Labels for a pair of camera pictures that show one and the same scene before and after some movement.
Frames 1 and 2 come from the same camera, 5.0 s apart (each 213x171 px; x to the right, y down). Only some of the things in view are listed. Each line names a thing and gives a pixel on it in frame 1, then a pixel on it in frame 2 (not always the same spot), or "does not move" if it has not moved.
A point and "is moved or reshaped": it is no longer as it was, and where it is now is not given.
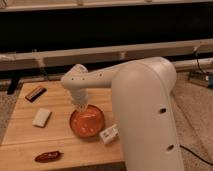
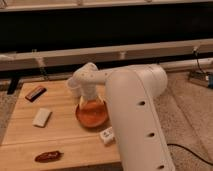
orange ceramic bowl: [88, 122] is moved or reshaped
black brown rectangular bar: [31, 97] does not move
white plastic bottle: [109, 134] does not move
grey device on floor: [201, 77] does not move
